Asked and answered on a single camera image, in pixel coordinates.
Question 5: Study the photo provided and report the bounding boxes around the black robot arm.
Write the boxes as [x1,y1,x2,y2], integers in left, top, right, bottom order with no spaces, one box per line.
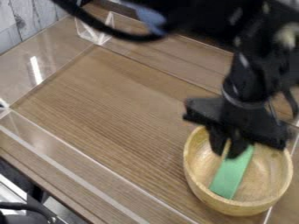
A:
[127,0,299,158]

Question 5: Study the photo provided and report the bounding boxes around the green rectangular block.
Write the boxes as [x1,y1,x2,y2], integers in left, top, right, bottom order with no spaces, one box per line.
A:
[210,145,255,200]

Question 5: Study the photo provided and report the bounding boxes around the black equipment under table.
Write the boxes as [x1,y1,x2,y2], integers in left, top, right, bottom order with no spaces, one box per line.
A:
[0,199,59,224]

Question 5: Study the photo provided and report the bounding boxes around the wooden bowl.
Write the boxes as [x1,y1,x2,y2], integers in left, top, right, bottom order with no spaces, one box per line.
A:
[183,127,294,217]

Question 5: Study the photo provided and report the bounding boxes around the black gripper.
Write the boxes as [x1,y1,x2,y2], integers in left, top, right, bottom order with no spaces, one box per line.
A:
[183,97,291,159]

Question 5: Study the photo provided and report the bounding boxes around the black cable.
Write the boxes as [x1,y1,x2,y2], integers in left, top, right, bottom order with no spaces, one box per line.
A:
[51,0,169,42]

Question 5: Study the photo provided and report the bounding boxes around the clear acrylic wall panel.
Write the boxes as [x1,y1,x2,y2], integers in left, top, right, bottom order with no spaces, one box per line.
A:
[0,109,199,224]

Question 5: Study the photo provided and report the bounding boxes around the clear acrylic corner bracket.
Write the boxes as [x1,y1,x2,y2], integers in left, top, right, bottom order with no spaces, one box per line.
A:
[75,18,113,46]

